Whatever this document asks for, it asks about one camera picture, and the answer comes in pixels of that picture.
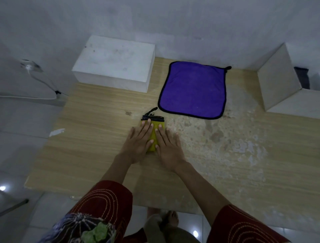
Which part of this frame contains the person's right hand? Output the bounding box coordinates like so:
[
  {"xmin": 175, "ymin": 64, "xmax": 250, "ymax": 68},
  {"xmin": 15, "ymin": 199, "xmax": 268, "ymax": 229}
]
[{"xmin": 154, "ymin": 125, "xmax": 187, "ymax": 173}]

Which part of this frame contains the person's left hand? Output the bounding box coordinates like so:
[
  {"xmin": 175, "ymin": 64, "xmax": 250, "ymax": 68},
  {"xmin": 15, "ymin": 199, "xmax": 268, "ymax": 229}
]
[{"xmin": 120, "ymin": 119, "xmax": 154, "ymax": 165}]

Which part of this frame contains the yellow cloth black trim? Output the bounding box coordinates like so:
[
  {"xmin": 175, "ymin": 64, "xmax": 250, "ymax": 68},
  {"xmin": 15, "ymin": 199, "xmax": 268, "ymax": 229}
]
[{"xmin": 140, "ymin": 107, "xmax": 165, "ymax": 153}]

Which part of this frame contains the person's right forearm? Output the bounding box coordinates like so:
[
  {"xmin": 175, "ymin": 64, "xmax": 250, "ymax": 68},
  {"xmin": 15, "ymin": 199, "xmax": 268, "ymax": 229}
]
[{"xmin": 174, "ymin": 161, "xmax": 231, "ymax": 226}]

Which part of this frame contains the person's left forearm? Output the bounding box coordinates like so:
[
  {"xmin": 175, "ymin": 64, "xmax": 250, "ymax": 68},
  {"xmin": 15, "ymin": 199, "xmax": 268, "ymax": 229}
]
[{"xmin": 100, "ymin": 153, "xmax": 133, "ymax": 187}]

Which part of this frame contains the purple cloth black trim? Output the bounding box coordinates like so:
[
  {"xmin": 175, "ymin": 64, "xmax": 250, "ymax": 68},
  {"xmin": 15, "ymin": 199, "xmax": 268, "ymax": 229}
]
[{"xmin": 158, "ymin": 61, "xmax": 232, "ymax": 120}]

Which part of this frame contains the person's bare foot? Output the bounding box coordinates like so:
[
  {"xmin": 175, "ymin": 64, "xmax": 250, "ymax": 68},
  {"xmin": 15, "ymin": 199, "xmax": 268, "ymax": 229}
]
[{"xmin": 160, "ymin": 210, "xmax": 180, "ymax": 228}]

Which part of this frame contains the red embroidered garment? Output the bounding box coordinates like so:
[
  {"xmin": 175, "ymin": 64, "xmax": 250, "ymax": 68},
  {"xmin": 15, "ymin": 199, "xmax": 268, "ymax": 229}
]
[{"xmin": 66, "ymin": 180, "xmax": 292, "ymax": 243}]

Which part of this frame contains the white closed rectangular box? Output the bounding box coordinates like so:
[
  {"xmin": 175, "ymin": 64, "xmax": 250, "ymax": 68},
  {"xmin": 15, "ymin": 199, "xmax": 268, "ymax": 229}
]
[{"xmin": 72, "ymin": 35, "xmax": 156, "ymax": 93}]

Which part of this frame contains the white paper scrap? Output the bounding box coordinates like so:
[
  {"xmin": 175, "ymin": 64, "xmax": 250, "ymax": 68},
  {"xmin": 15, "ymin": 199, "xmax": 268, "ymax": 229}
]
[{"xmin": 49, "ymin": 128, "xmax": 66, "ymax": 138}]

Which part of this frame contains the dark floral patterned fabric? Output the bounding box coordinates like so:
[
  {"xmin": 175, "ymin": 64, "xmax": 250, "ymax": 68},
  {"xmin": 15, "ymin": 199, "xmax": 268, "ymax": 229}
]
[{"xmin": 38, "ymin": 213, "xmax": 118, "ymax": 243}]

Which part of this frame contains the white open box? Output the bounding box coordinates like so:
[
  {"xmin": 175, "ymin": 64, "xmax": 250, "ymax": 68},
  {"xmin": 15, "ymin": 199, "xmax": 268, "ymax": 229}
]
[{"xmin": 257, "ymin": 43, "xmax": 320, "ymax": 119}]

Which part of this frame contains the grey metal rod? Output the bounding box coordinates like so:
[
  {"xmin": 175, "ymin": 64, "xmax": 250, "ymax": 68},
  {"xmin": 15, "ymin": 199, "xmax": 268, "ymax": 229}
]
[{"xmin": 0, "ymin": 199, "xmax": 29, "ymax": 217}]

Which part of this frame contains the white power cable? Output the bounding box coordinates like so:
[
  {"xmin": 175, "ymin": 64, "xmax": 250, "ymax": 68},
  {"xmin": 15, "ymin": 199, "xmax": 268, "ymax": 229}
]
[{"xmin": 0, "ymin": 68, "xmax": 68, "ymax": 100}]

